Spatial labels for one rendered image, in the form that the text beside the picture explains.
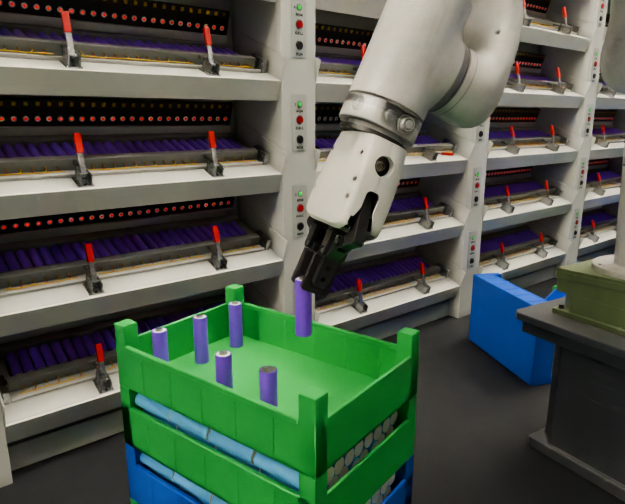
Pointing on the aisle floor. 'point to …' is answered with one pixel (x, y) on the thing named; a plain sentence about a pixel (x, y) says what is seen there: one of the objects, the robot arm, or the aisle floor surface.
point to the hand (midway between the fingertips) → (315, 271)
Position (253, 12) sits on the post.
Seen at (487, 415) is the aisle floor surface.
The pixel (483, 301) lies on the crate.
